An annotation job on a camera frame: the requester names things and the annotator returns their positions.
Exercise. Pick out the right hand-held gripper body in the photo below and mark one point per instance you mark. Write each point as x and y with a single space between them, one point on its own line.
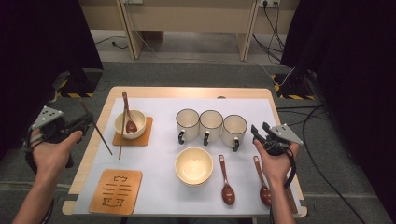
285 135

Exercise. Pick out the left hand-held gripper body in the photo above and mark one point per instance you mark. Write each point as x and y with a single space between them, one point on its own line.
46 116

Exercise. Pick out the reddish brown wooden spoon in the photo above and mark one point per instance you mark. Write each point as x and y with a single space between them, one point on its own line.
264 194
228 194
130 127

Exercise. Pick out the cream ceramic bowl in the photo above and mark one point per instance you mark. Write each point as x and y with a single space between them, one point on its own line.
193 166
140 119

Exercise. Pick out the wooden coaster with cutout pattern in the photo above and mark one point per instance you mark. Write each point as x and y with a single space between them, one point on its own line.
146 137
124 193

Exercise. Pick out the person's right hand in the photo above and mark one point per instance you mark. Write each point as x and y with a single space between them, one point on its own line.
278 169

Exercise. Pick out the person's left hand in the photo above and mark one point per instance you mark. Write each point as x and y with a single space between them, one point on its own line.
51 160

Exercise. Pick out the black stand base striped tape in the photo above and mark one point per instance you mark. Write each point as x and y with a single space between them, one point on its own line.
84 81
294 85

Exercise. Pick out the black curtain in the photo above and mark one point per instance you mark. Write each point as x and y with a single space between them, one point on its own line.
37 62
351 77

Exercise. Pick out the bundle of brown chopsticks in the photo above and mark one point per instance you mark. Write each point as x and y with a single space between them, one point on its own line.
292 203

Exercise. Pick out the white table mat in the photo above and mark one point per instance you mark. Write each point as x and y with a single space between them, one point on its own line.
162 155

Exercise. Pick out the beige wooden desk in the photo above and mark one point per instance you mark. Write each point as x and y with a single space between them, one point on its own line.
186 18

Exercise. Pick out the white wall socket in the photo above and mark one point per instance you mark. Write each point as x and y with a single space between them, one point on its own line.
270 2

